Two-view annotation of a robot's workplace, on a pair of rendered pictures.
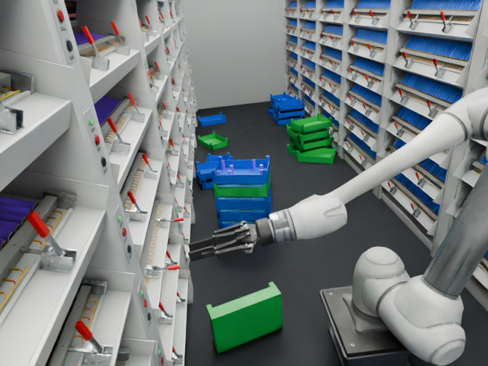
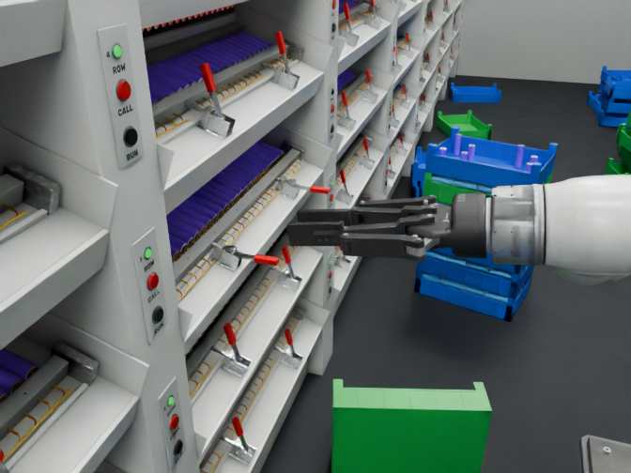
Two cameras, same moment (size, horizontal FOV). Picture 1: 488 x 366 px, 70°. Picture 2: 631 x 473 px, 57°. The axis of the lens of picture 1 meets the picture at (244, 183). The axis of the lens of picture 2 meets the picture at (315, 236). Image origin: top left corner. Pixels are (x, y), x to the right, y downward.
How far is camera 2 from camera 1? 33 cm
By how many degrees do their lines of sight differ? 19
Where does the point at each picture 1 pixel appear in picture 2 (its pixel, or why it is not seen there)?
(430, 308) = not seen: outside the picture
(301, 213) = (574, 196)
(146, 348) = (130, 374)
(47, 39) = not seen: outside the picture
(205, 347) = (314, 459)
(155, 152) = (314, 53)
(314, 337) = not seen: outside the picture
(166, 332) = (226, 387)
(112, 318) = (34, 257)
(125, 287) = (98, 215)
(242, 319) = (394, 431)
